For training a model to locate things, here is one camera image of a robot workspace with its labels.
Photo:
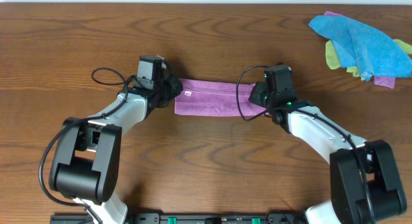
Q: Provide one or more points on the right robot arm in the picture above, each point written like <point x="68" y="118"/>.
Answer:
<point x="364" y="178"/>

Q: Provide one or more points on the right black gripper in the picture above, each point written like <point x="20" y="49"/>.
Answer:
<point x="255" y="97"/>

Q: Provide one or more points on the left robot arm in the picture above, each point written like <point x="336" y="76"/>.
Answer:
<point x="86" y="162"/>

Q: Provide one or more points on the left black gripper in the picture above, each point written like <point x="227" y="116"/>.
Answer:
<point x="174" y="87"/>

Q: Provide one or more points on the blue cloth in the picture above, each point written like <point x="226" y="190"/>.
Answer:
<point x="373" y="52"/>

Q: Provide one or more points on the purple cloth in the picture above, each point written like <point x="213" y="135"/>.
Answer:
<point x="215" y="99"/>
<point x="384" y="81"/>

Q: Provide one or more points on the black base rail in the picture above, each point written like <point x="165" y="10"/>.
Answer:
<point x="269" y="218"/>

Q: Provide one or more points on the green cloth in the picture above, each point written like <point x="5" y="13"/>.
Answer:
<point x="331" y="53"/>

